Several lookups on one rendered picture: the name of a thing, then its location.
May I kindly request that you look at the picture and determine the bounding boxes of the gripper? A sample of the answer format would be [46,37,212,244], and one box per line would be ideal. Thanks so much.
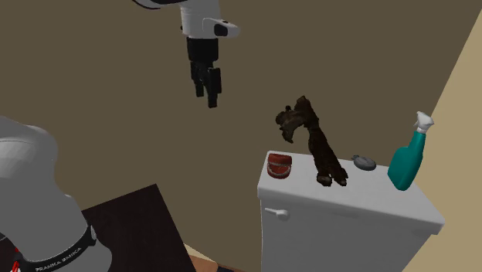
[185,36,222,109]

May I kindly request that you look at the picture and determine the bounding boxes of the red toy teeth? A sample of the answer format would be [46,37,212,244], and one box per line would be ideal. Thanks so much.
[266,153,293,180]

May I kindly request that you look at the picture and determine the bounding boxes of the dark brown animal figure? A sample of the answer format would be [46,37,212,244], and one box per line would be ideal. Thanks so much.
[275,95,349,188]

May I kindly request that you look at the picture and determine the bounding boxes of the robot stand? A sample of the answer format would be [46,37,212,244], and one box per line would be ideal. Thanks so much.
[0,183,197,272]

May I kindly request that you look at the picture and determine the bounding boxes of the teal spray bottle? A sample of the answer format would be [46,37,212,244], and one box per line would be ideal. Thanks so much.
[387,110,435,192]

